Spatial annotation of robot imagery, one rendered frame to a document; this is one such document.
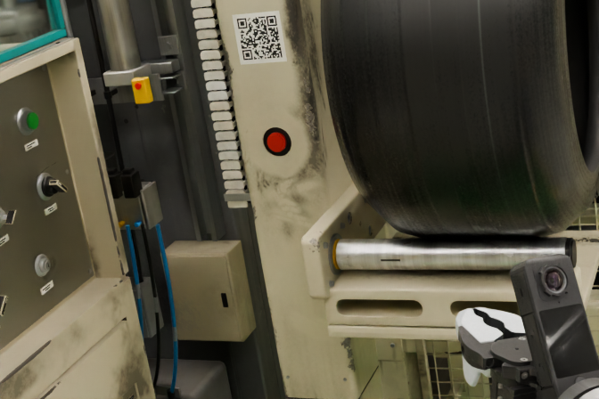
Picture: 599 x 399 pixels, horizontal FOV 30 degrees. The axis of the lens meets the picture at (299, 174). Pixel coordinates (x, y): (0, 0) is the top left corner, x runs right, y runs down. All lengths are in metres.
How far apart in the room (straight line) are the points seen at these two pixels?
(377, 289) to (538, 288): 0.73
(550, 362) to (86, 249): 0.97
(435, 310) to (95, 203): 0.52
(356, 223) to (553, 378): 0.90
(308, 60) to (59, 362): 0.56
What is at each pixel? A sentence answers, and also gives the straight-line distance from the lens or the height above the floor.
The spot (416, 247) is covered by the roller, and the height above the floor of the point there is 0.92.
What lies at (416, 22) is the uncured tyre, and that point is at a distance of 1.36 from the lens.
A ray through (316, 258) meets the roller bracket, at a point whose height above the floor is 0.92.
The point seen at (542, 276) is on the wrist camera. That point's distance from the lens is 0.89.
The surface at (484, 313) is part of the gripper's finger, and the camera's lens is 1.02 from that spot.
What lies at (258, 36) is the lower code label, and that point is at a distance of 1.65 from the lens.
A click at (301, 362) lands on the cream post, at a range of 1.82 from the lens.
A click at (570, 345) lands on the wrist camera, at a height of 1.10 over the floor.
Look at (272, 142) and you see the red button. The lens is 1.68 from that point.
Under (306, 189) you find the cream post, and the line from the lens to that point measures 1.69.
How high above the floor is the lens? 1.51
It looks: 17 degrees down
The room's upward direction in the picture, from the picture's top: 9 degrees counter-clockwise
